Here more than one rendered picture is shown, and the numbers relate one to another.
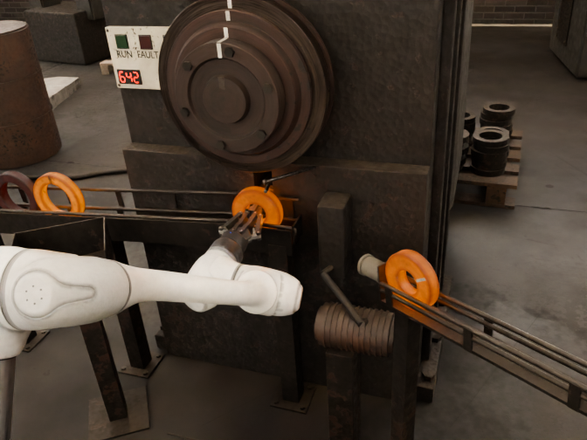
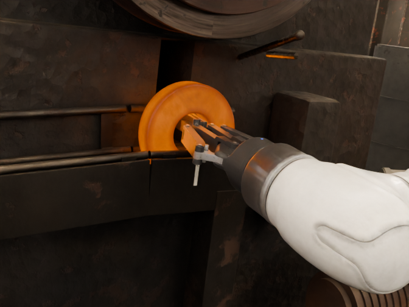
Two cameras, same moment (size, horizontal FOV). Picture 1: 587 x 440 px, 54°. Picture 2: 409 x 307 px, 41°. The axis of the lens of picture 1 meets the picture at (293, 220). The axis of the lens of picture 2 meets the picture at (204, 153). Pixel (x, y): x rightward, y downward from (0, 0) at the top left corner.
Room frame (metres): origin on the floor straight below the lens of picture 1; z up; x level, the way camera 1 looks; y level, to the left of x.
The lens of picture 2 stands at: (0.99, 0.74, 0.91)
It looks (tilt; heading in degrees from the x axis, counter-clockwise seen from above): 14 degrees down; 307
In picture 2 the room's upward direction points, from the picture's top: 7 degrees clockwise
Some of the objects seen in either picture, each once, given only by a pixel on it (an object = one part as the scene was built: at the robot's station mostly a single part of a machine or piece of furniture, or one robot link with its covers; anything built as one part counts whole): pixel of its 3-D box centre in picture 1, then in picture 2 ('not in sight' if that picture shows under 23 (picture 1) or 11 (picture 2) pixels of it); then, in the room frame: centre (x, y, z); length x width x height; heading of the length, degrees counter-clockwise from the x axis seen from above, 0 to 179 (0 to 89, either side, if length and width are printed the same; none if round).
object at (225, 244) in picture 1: (224, 255); (281, 183); (1.29, 0.19, 0.73); 0.09 x 0.06 x 0.09; 69
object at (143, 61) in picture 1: (150, 58); not in sight; (1.73, 0.38, 1.15); 0.26 x 0.02 x 0.18; 69
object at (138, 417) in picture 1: (87, 337); not in sight; (1.44, 0.68, 0.36); 0.26 x 0.20 x 0.72; 104
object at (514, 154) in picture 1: (416, 134); not in sight; (3.27, -0.78, 0.22); 1.20 x 0.81 x 0.44; 67
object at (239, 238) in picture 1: (235, 239); (247, 161); (1.36, 0.16, 0.74); 0.09 x 0.08 x 0.07; 159
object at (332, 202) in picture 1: (335, 234); (295, 161); (1.43, -0.12, 0.68); 0.11 x 0.08 x 0.24; 159
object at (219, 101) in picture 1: (228, 98); not in sight; (1.41, 0.14, 1.11); 0.28 x 0.06 x 0.28; 69
